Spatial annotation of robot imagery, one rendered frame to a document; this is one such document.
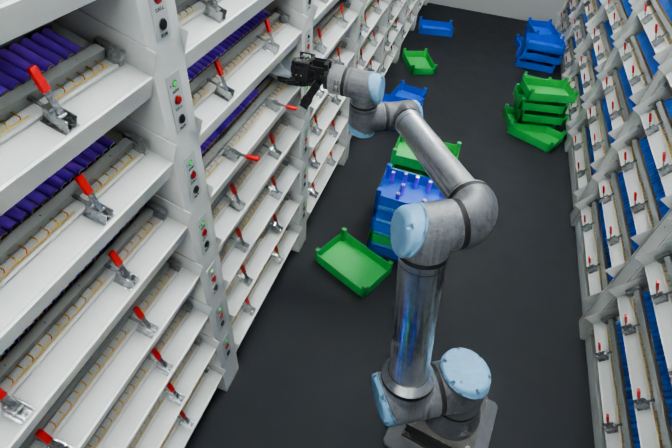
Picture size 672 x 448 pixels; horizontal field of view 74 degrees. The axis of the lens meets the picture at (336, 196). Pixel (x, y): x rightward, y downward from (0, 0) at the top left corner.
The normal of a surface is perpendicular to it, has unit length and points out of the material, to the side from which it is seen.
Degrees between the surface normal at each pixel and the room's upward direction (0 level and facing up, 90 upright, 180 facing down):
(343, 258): 0
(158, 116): 90
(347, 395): 0
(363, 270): 0
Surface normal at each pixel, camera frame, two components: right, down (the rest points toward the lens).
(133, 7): -0.32, 0.63
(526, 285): 0.07, -0.72
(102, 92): 0.38, -0.60
